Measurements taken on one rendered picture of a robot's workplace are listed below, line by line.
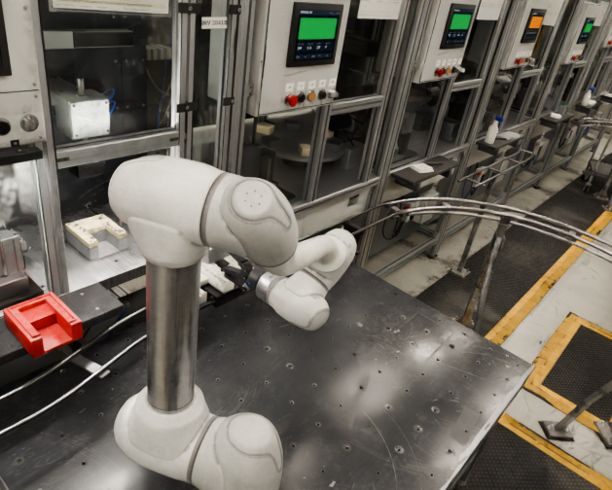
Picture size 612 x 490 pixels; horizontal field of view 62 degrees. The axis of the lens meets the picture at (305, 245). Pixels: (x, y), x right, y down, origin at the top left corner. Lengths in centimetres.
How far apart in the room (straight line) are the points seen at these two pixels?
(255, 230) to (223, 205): 6
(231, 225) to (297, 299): 57
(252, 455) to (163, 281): 43
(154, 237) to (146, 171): 11
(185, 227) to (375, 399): 101
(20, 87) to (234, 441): 90
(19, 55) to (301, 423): 116
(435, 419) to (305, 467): 45
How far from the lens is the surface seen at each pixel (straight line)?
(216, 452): 117
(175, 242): 86
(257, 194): 77
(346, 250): 135
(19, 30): 129
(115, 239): 176
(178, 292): 95
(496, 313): 352
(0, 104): 131
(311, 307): 131
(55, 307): 147
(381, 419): 162
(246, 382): 163
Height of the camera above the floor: 186
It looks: 30 degrees down
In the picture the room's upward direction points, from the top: 10 degrees clockwise
